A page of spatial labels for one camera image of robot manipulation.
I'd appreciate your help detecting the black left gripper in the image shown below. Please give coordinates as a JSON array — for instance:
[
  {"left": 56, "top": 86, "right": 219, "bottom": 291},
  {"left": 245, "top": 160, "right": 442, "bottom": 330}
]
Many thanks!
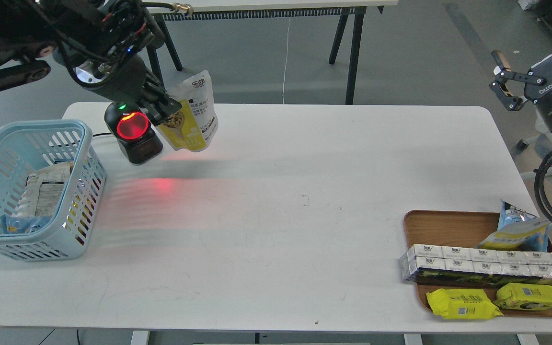
[{"left": 72, "top": 56, "right": 182, "bottom": 126}]

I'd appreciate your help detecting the yellow white snack pouch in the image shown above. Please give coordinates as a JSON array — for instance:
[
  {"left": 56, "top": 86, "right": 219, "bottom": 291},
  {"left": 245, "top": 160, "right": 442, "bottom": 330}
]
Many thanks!
[{"left": 156, "top": 70, "right": 219, "bottom": 152}]

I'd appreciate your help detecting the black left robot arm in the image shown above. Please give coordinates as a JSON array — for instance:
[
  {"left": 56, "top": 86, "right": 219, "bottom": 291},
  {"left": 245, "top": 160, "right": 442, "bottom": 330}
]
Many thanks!
[{"left": 0, "top": 0, "right": 193, "bottom": 125}]

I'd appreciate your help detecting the white snack bag in basket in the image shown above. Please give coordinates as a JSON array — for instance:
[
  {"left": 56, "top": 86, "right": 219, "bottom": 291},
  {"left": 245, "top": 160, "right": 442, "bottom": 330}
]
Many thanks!
[{"left": 13, "top": 161, "right": 74, "bottom": 218}]

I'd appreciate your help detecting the light blue plastic basket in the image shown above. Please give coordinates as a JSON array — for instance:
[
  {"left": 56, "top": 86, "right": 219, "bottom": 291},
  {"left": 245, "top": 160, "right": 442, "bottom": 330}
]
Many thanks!
[{"left": 0, "top": 119, "right": 107, "bottom": 261}]

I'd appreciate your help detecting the blue yellow snack bag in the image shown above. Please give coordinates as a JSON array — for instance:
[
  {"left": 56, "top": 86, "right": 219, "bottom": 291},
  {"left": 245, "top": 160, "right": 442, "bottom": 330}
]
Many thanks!
[{"left": 475, "top": 200, "right": 552, "bottom": 253}]

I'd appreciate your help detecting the blue snack bag in basket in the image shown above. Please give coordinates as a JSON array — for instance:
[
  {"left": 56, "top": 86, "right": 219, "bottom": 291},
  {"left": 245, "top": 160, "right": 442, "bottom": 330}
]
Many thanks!
[{"left": 0, "top": 214, "right": 52, "bottom": 234}]

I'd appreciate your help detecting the silver multipack snack box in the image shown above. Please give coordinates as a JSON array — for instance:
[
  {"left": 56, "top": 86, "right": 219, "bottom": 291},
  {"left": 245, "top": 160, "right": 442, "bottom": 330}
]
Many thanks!
[{"left": 399, "top": 244, "right": 552, "bottom": 288}]

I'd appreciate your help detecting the yellow snack pack right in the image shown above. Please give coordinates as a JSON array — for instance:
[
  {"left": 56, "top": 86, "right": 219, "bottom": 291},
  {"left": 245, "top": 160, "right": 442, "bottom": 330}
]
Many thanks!
[{"left": 493, "top": 283, "right": 552, "bottom": 311}]

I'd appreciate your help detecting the yellow snack pack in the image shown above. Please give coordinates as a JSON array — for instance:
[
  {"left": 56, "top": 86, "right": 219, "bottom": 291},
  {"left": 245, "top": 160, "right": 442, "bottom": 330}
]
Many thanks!
[
  {"left": 426, "top": 288, "right": 503, "bottom": 320},
  {"left": 493, "top": 283, "right": 552, "bottom": 311}
]

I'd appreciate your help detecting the yellow snack pack left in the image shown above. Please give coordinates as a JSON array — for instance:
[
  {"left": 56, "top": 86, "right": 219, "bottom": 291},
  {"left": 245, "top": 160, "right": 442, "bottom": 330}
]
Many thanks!
[{"left": 426, "top": 288, "right": 503, "bottom": 320}]

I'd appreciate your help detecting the black barcode scanner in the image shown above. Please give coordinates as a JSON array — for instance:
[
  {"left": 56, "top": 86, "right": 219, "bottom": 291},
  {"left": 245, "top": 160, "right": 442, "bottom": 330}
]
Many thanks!
[{"left": 104, "top": 103, "right": 163, "bottom": 165}]

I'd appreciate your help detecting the black legged background table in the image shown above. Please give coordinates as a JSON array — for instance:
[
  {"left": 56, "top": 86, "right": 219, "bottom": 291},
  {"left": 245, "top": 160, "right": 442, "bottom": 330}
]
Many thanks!
[{"left": 147, "top": 0, "right": 399, "bottom": 105}]

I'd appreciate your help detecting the brown wooden tray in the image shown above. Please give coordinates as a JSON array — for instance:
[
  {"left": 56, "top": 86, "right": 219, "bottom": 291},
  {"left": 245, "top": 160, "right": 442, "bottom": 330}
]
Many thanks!
[{"left": 403, "top": 210, "right": 552, "bottom": 318}]

